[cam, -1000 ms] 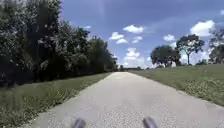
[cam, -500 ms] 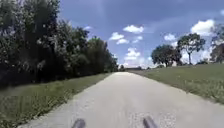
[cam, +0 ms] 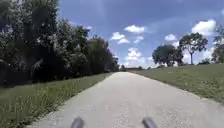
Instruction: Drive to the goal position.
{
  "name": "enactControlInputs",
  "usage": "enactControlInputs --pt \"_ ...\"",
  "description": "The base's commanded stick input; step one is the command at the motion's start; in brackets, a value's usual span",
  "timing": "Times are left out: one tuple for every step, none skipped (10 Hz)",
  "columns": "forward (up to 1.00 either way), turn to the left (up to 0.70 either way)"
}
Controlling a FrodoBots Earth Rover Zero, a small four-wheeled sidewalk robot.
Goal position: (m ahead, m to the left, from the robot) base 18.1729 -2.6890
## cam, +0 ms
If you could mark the distant row of trees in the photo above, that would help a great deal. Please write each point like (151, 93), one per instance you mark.
(133, 68)

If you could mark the pale concrete path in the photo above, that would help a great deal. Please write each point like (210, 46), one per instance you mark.
(124, 100)

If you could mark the broad dark tree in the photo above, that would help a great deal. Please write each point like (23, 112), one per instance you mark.
(166, 54)

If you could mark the dense wood of trees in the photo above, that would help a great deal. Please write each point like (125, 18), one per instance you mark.
(50, 50)

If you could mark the mown grass field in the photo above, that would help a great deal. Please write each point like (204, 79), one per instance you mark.
(190, 78)

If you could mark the grass verge with weeds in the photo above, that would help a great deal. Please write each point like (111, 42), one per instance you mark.
(36, 100)

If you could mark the tall tree with spreading crown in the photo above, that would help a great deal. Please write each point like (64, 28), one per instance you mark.
(193, 41)

